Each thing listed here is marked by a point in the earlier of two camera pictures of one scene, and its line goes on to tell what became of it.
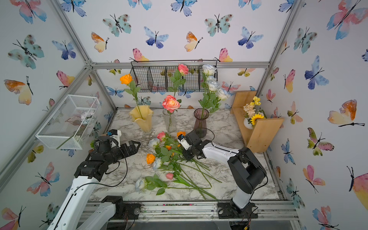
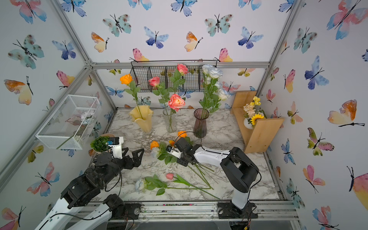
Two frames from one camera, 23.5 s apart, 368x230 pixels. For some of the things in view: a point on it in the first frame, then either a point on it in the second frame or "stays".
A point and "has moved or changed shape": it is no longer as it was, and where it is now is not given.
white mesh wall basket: x=70 y=125 stays
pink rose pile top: x=171 y=103 has moved or changed shape
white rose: x=157 y=163 -> x=161 y=154
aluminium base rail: x=202 y=211 stays
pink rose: x=183 y=69 stays
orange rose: x=127 y=79 stays
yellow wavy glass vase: x=142 y=115 stays
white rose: x=154 y=142 -> x=215 y=72
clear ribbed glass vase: x=170 y=120 stays
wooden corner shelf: x=263 y=131 stays
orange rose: x=150 y=158 -> x=154 y=144
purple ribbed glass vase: x=201 y=115 stays
